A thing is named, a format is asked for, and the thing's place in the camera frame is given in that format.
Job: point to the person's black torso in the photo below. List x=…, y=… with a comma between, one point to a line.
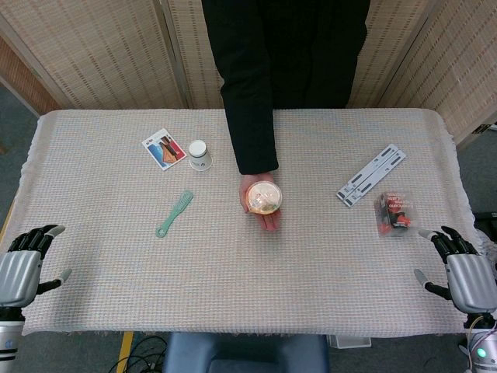
x=303, y=50

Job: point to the clear round food container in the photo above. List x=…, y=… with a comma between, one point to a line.
x=264, y=198

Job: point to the person's black sleeved forearm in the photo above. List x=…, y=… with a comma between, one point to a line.
x=252, y=124

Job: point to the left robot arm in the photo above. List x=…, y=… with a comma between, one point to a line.
x=7, y=342

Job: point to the clear bag of red items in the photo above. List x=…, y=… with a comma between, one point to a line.
x=394, y=213

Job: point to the colourful printed card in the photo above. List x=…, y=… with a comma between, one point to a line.
x=164, y=149

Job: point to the white box under table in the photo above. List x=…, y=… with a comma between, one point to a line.
x=349, y=341

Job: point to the green plastic comb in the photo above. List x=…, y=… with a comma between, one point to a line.
x=174, y=213

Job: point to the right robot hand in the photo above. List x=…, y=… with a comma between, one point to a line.
x=468, y=279

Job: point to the white paper cup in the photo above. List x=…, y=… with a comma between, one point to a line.
x=200, y=155

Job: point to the person's bare hand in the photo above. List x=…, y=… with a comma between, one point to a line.
x=268, y=223

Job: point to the blue padded robot base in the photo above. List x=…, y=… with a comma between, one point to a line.
x=244, y=353

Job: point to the woven checked tablecloth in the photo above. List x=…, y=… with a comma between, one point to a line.
x=194, y=272

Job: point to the white flat folding stand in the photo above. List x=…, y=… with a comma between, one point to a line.
x=370, y=175

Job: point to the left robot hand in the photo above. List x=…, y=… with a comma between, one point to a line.
x=17, y=270

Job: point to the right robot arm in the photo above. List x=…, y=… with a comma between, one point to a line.
x=481, y=342

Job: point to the woven bamboo folding screen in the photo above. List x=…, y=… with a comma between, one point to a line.
x=97, y=50

